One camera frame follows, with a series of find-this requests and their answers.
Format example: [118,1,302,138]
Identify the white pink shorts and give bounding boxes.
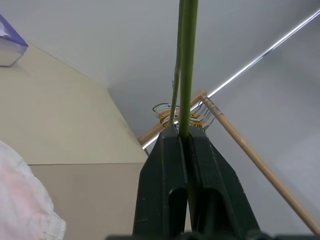
[0,139,67,240]

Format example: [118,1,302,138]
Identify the green plant stem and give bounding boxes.
[168,0,200,202]

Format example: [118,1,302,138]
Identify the white ceiling light strip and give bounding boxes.
[141,9,320,151]

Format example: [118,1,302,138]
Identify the round wooden rack rod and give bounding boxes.
[200,94,320,236]

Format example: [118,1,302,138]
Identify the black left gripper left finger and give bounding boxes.
[133,124,189,237]

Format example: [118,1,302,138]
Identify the bunch of coloured wire hangers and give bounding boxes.
[152,101,224,133]

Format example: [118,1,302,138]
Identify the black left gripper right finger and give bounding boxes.
[179,125,261,238]

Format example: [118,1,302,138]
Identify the wooden rack beam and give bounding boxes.
[137,90,208,146]

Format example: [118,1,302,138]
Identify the purple white box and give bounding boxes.
[0,13,30,68]

